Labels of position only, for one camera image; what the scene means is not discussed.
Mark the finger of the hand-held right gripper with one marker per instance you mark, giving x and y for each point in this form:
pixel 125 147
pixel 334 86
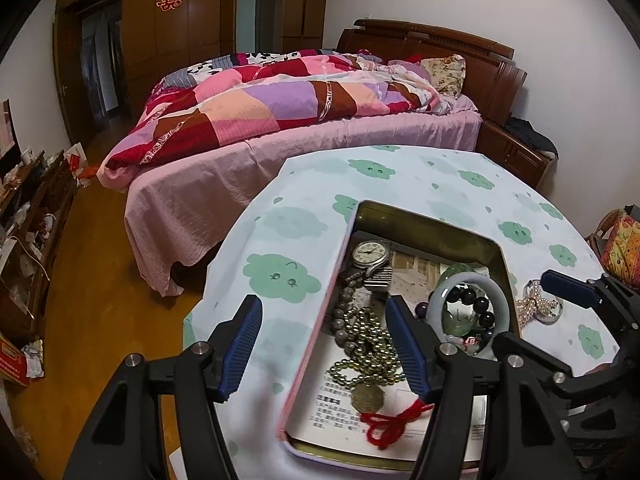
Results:
pixel 570 287
pixel 545 360

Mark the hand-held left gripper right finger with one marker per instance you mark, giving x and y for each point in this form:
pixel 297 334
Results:
pixel 407 350

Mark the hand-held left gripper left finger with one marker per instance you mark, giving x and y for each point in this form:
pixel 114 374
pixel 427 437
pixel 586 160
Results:
pixel 240 355

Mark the red and white beaded charm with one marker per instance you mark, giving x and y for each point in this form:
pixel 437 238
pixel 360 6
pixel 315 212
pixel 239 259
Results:
pixel 467 343

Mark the green jade pendant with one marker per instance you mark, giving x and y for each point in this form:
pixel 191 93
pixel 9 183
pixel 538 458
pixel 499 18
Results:
pixel 462 320

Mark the pale jade bangle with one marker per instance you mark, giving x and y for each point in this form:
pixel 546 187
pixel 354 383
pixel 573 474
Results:
pixel 495 295

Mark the silver wristwatch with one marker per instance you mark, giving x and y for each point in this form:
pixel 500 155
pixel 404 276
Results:
pixel 370 252

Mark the pink tin box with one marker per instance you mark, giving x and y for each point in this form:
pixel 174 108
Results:
pixel 435 232

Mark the floral cushion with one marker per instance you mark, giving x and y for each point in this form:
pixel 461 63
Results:
pixel 625 245

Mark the printed paper leaflet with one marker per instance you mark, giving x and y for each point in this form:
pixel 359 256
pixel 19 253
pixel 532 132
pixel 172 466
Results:
pixel 340 410

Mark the wooden nightstand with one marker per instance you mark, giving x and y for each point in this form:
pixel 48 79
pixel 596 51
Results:
pixel 515 155

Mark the cloud print tablecloth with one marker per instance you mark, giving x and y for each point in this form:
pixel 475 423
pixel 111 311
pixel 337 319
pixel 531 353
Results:
pixel 300 210

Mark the dark clothes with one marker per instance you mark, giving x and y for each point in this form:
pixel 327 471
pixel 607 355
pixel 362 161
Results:
pixel 530 132

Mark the bed with pink sheet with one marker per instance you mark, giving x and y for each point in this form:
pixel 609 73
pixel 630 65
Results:
pixel 210 185

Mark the red carton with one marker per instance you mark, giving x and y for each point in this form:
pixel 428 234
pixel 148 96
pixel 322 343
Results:
pixel 12 365

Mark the cluttered low wooden cabinet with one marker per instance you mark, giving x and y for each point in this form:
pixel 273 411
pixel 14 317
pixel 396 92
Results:
pixel 45 210

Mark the floral pillow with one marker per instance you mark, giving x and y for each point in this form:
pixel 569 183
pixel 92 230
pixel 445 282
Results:
pixel 445 72

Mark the patchwork quilt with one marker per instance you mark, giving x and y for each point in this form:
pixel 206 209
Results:
pixel 250 100

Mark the white and red paper bag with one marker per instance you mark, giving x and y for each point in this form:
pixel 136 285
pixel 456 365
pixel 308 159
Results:
pixel 75 157

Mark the framed mirror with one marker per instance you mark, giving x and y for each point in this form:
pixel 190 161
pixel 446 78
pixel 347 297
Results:
pixel 6 130

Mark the brown wooden wardrobe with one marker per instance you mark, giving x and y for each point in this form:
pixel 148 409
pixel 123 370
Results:
pixel 145 35

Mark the wooden bed frame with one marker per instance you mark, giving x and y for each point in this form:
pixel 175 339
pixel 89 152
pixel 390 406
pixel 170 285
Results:
pixel 495 80

